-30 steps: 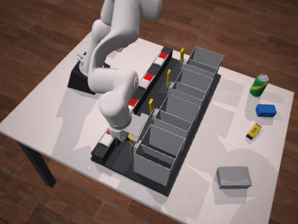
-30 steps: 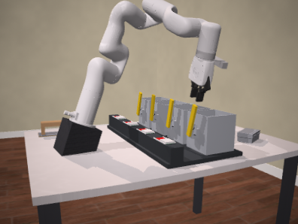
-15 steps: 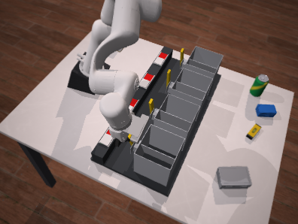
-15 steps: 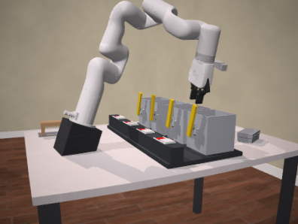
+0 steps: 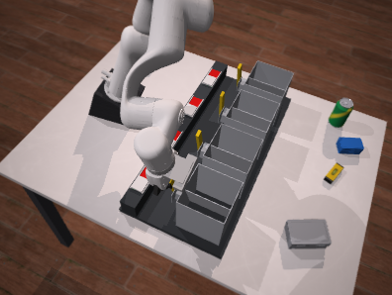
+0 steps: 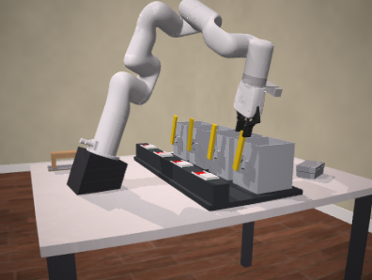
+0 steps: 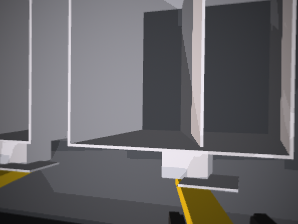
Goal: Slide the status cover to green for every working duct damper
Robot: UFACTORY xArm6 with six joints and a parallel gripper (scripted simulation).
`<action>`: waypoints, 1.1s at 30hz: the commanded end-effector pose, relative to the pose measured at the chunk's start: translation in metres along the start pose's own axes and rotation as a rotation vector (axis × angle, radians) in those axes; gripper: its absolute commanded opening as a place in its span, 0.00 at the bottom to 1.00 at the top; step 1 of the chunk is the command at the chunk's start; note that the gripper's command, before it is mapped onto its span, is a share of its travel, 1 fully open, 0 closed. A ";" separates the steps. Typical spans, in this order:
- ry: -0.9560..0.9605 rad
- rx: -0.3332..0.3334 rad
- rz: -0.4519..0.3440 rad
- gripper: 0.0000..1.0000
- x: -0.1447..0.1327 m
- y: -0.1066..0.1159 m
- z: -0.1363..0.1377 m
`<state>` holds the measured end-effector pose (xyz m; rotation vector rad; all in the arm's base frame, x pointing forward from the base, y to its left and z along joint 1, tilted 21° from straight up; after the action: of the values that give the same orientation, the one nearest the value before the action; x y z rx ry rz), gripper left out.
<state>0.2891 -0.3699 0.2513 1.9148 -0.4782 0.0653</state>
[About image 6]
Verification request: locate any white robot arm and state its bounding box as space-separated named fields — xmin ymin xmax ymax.
xmin=80 ymin=0 xmax=283 ymax=160

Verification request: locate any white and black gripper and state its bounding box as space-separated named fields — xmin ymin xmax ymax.
xmin=234 ymin=80 xmax=265 ymax=137

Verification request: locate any grey flat case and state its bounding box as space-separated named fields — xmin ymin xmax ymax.
xmin=296 ymin=160 xmax=325 ymax=179

